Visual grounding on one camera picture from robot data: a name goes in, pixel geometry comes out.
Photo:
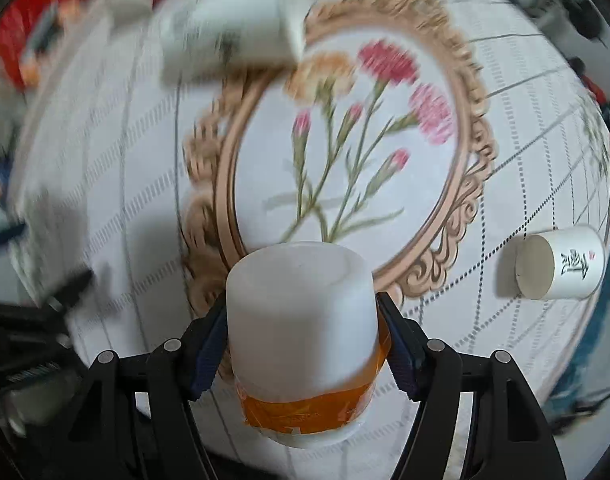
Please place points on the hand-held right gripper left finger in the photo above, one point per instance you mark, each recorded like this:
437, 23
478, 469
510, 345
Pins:
210, 355

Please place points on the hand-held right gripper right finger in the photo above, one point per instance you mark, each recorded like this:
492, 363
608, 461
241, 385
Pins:
401, 355

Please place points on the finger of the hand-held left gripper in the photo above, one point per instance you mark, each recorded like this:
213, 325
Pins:
72, 287

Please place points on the white cup with orange band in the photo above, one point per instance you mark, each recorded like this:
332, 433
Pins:
300, 320

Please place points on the white cup with black calligraphy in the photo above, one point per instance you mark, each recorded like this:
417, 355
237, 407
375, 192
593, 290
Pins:
560, 265

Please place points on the white floral embroidered tablecloth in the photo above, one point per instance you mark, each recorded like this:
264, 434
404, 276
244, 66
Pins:
135, 170

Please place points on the red bag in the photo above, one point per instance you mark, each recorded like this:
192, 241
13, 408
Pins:
40, 15

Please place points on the white box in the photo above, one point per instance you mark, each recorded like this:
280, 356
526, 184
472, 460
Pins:
235, 30

